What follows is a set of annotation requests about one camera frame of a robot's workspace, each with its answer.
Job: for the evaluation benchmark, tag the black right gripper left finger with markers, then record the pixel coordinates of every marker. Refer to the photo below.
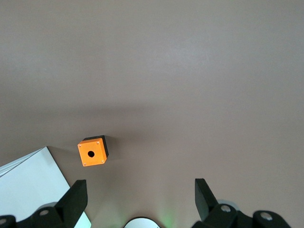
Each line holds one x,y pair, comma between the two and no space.
47,218

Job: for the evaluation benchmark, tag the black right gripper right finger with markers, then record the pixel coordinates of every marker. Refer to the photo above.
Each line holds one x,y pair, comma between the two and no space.
225,219

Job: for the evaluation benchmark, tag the white drawer cabinet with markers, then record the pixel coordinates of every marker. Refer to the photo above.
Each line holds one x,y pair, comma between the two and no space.
28,183

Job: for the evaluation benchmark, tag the brown table cover sheet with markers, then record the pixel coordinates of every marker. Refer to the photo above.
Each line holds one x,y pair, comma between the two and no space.
166,71

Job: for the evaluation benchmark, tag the orange button enclosure box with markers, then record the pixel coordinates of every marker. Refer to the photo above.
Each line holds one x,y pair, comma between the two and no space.
95,149

